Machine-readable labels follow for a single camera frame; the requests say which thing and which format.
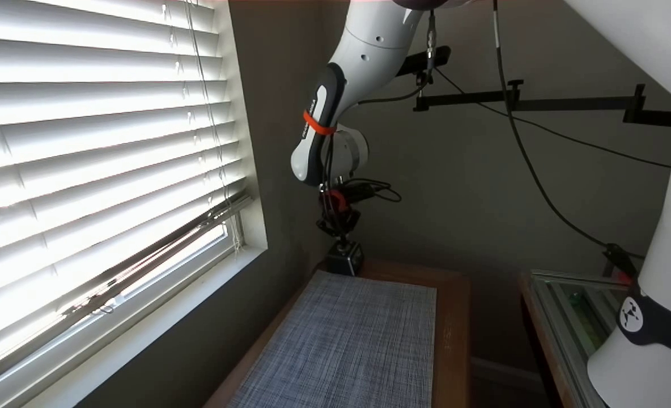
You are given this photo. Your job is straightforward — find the wooden side table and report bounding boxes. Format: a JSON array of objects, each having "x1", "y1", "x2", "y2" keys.
[{"x1": 204, "y1": 260, "x2": 468, "y2": 408}]

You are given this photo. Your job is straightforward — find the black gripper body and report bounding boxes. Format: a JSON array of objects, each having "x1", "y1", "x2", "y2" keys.
[{"x1": 316, "y1": 183, "x2": 361, "y2": 235}]

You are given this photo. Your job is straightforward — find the white window blinds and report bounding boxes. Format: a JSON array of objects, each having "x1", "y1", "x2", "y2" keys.
[{"x1": 0, "y1": 0, "x2": 249, "y2": 370}]

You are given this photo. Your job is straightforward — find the black cable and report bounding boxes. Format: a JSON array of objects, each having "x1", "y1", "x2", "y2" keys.
[{"x1": 490, "y1": 0, "x2": 671, "y2": 262}]

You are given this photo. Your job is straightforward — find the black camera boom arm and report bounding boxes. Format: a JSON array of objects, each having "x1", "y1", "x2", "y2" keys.
[{"x1": 414, "y1": 80, "x2": 671, "y2": 126}]

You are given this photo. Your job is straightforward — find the grey woven placemat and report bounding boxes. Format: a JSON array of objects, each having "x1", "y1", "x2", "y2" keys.
[{"x1": 226, "y1": 271, "x2": 434, "y2": 408}]

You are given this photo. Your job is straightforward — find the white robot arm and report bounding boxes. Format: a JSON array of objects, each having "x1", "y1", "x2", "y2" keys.
[{"x1": 290, "y1": 0, "x2": 671, "y2": 408}]

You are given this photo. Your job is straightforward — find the aluminium rail mounting plate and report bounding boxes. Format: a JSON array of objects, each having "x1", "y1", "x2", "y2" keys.
[{"x1": 528, "y1": 270, "x2": 628, "y2": 408}]

